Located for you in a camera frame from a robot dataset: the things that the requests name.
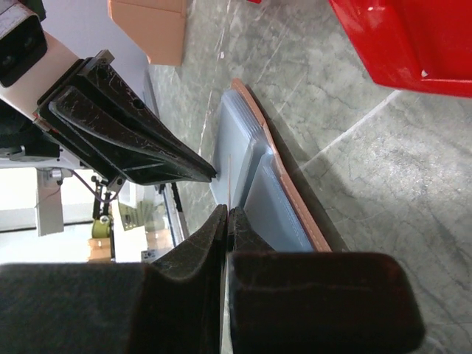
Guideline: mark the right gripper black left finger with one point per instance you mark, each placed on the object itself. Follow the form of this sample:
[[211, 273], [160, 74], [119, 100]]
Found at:
[[172, 305]]

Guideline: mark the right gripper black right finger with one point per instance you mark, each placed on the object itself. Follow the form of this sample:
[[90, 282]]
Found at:
[[317, 302]]

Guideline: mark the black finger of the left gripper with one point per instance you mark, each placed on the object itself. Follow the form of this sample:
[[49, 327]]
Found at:
[[95, 115]]

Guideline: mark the gold magnetic stripe card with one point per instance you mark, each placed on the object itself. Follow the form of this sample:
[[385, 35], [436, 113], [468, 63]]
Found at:
[[229, 182]]

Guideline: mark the brown leather card holder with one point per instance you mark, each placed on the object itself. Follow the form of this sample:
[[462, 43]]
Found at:
[[261, 185]]

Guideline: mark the red plastic bin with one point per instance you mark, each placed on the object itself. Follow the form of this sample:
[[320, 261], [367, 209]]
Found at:
[[422, 46]]

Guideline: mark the pink mesh desk organizer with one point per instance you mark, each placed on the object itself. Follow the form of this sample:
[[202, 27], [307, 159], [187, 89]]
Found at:
[[156, 27]]

